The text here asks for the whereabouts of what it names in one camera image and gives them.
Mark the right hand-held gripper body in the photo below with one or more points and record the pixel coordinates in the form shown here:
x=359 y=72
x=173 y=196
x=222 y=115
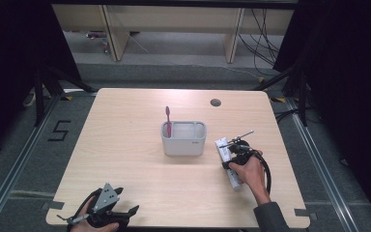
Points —
x=241 y=151

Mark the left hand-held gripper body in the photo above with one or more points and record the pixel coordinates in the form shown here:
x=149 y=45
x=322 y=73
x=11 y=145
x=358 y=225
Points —
x=107 y=198

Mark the white toothpaste tube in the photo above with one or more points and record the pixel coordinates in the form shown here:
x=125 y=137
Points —
x=224 y=154

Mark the grey toothbrush holder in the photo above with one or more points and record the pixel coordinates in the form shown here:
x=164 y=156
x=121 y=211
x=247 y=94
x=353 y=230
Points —
x=183 y=146

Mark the pink toothbrush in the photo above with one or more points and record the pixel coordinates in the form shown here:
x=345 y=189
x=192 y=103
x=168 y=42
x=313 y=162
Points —
x=168 y=124

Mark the person's right hand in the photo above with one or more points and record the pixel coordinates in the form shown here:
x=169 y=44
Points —
x=252 y=174

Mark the person's left hand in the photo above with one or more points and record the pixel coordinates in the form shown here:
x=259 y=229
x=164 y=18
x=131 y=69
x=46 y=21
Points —
x=90 y=228

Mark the grey tape patch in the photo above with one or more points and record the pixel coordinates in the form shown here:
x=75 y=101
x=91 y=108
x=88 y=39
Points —
x=306 y=213
x=54 y=205

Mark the yellow black floor tape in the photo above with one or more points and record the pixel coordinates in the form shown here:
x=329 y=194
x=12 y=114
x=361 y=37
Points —
x=278 y=100
x=67 y=97

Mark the black metal stand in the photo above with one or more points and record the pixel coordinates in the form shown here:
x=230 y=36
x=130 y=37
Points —
x=39 y=96
x=302 y=96

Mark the light wooden desk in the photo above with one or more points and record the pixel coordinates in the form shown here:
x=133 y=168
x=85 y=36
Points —
x=174 y=19

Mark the black curtain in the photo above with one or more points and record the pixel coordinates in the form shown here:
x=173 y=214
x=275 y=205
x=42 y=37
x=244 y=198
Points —
x=351 y=64
x=9 y=48

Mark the small colourful floor clutter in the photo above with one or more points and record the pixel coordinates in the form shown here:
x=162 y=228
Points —
x=104 y=43

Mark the aluminium floor rail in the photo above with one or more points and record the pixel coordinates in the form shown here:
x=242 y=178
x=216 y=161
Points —
x=319 y=161
x=16 y=164

